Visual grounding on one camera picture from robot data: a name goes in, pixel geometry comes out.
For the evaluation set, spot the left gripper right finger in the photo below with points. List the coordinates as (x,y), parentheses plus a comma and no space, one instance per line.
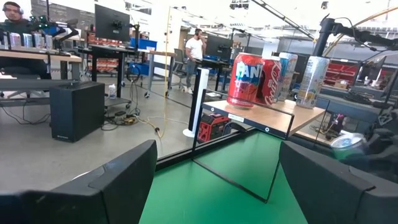
(335,199)

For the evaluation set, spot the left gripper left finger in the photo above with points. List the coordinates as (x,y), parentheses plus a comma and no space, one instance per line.
(93,202)

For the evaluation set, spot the blue silver Red Bull can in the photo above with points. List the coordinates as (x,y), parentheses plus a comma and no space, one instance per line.
(346,144)
(287,74)

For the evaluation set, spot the tall white Celsius can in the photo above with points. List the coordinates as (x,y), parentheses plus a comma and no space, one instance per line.
(312,84)

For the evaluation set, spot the red Coca-Cola can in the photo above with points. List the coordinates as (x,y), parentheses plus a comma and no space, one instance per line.
(270,84)

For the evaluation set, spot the red Fanta strawberry can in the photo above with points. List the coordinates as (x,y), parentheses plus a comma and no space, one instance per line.
(244,84)

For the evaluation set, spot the other-rig black robot arm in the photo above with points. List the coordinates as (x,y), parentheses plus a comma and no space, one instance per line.
(66,31)

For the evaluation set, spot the grey desk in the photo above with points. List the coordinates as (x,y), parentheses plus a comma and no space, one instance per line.
(351,107)

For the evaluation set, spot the black computer tower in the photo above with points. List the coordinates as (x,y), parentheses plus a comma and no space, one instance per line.
(76,112)

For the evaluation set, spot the red bin rack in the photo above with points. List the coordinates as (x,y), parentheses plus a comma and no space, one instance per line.
(342,73)

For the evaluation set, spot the white plastic bottle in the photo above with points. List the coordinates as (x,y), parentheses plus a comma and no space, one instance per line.
(112,92)

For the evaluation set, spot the green table mat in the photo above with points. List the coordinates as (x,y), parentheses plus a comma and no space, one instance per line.
(217,186)

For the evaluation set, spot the grey low bench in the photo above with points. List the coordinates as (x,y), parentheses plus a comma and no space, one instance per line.
(31,84)

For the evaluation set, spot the blue storage bin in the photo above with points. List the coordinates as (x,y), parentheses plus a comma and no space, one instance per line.
(138,69)
(143,44)

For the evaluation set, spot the white black tower fan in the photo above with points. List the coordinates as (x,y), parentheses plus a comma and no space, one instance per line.
(197,99)

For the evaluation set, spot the black desk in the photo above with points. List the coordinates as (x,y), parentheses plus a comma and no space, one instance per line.
(105,49)

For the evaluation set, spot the wooden desk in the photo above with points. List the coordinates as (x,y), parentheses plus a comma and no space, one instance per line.
(37,57)

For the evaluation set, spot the wooden table on casters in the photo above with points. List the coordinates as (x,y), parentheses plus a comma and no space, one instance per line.
(161,53)

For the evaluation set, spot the grey office chair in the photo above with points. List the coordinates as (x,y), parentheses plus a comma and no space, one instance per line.
(178,62)

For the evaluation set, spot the small silver can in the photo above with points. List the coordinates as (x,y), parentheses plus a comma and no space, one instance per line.
(38,40)
(15,40)
(27,40)

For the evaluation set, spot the large black monitor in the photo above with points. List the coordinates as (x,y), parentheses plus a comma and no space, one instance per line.
(109,21)

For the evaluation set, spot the person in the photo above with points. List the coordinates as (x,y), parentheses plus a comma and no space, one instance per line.
(195,49)
(15,26)

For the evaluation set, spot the black aluminium rig frame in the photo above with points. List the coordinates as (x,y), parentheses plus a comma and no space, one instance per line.
(174,158)

